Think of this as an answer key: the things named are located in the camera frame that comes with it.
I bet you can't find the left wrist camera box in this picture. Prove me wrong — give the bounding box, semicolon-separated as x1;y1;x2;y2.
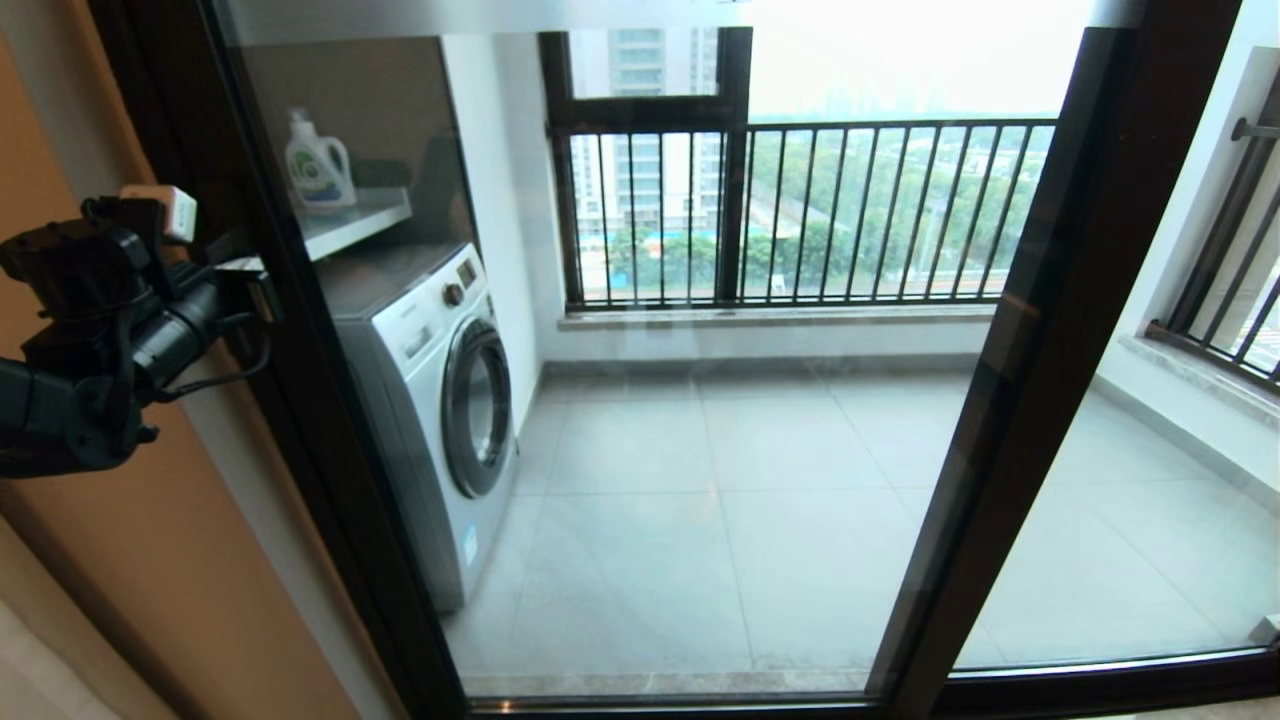
120;185;199;244

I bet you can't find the black balcony railing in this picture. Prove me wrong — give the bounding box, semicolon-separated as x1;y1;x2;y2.
568;118;1061;307

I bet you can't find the white wall shelf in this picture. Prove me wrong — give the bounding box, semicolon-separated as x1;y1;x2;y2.
298;188;413;263

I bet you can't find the silver front-load washing machine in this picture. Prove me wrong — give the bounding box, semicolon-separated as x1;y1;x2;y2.
320;240;520;613

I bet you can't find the dark-framed fixed glass door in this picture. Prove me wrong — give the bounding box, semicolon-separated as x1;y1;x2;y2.
870;0;1280;701

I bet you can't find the black side window railing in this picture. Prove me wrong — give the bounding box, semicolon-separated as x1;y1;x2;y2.
1148;85;1280;393

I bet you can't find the dark window frame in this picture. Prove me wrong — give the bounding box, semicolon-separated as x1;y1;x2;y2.
538;28;754;307

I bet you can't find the round dark washer door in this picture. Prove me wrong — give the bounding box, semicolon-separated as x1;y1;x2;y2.
441;318;515;499

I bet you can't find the dark framed sliding glass door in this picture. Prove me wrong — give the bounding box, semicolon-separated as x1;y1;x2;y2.
88;0;1280;720

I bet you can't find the white detergent bottle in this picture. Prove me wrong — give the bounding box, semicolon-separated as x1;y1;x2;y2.
284;108;357;211

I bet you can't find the stone side window sill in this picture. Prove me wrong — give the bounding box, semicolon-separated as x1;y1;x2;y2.
1118;335;1280;436

